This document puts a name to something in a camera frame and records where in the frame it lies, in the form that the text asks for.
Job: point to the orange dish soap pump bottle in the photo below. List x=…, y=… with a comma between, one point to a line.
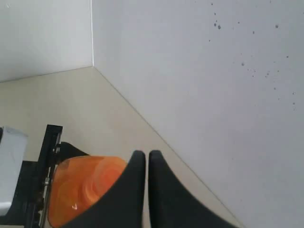
x=79, y=183

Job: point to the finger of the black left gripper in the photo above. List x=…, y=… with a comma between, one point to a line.
x=68, y=151

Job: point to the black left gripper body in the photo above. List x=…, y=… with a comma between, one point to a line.
x=31, y=198

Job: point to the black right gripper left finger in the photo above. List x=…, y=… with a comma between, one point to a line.
x=122, y=205

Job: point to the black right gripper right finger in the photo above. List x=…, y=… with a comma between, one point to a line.
x=173, y=205

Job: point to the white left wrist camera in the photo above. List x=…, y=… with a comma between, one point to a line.
x=12, y=148

